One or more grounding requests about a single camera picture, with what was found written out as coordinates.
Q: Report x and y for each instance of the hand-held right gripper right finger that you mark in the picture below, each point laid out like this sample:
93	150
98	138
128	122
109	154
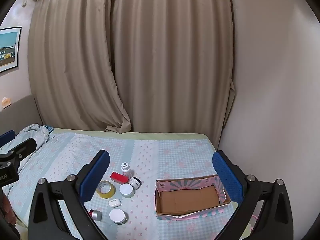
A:
226	177

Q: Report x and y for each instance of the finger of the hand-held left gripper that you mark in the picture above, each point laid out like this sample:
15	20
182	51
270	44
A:
22	147
7	136

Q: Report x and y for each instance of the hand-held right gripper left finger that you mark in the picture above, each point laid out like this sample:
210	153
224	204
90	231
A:
96	172

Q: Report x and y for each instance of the clear tape roll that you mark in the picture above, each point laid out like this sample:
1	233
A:
105	188

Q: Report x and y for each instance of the red box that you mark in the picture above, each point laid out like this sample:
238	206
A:
119	177

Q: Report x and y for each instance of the white pill bottle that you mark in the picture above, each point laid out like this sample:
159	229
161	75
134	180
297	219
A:
125	169

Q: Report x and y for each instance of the white earbuds case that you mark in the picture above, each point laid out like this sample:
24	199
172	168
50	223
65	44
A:
114	202

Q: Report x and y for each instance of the white round jar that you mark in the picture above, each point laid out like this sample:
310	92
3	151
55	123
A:
126	190
117	216

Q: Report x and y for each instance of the white jar black lid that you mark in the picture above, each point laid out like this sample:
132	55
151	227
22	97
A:
135	182

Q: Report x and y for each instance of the cardboard box with pink lining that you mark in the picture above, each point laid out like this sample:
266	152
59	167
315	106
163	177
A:
190	197

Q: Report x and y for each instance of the small silver jar red lid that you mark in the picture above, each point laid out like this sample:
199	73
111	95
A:
96	215

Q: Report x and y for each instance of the person's left hand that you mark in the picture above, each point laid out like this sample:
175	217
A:
6	212

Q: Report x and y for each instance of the crumpled light blue quilt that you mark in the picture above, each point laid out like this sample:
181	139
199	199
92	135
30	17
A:
35	135

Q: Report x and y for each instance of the grey upholstered headboard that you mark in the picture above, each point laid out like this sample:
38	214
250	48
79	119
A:
20	115

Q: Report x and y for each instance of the tissue box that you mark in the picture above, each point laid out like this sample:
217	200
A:
6	103

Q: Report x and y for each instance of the pink object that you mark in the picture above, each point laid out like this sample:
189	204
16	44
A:
253	221

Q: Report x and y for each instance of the blue checked printed bedsheet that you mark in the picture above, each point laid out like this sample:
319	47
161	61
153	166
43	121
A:
160	155

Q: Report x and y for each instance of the beige curtain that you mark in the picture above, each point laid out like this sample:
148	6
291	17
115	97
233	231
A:
172	62
72	62

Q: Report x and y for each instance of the framed wall poster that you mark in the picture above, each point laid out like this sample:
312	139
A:
8	50

